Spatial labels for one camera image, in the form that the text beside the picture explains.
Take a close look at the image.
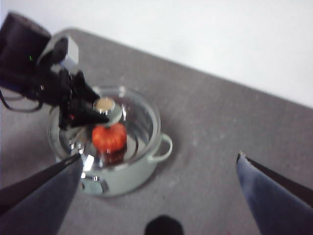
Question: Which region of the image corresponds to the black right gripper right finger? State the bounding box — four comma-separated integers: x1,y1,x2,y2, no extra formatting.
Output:
236,150,313,235

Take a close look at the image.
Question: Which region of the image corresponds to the pale green electric pot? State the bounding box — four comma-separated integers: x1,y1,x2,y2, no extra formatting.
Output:
48,85,173,198

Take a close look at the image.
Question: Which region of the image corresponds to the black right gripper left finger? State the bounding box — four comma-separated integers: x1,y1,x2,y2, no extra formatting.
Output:
0,153,83,235

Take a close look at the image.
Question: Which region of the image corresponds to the glass lid with green knob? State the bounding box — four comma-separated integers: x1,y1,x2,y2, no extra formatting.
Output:
48,85,161,170

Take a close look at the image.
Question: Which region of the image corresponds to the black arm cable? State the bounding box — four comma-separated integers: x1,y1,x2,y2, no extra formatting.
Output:
0,87,43,114

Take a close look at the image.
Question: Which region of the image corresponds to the orange toy pumpkin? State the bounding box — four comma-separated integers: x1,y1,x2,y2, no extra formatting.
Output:
91,123,127,150

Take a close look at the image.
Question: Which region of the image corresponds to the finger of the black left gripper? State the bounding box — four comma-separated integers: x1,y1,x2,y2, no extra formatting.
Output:
63,101,110,130
72,70,101,103

